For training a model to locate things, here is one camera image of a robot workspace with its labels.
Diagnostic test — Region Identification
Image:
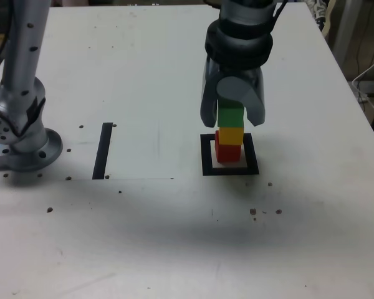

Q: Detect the red cube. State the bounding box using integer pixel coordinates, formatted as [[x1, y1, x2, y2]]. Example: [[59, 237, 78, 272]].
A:
[[214, 130, 241, 164]]

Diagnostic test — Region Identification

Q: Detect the black tape square outline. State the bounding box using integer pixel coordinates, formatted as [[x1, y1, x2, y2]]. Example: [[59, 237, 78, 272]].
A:
[[199, 133, 260, 177]]

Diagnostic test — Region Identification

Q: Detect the black tape strip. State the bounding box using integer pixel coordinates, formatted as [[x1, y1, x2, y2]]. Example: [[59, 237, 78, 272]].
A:
[[92, 122, 114, 181]]

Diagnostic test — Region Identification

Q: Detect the white background cable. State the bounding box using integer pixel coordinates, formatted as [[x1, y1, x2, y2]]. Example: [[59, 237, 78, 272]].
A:
[[352, 51, 374, 118]]

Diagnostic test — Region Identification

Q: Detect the white metal frame leg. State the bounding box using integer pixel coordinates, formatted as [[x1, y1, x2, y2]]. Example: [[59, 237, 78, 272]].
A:
[[332, 0, 361, 69]]

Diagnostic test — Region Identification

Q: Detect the green cube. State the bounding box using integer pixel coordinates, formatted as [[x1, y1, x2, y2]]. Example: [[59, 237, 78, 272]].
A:
[[218, 98, 244, 128]]

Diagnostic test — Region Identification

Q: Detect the yellow cube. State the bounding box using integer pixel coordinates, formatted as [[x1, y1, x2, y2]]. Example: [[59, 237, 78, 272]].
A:
[[218, 126, 244, 146]]

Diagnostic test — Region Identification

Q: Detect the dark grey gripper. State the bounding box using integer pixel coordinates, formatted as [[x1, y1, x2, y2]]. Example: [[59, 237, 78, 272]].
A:
[[199, 60, 267, 128]]

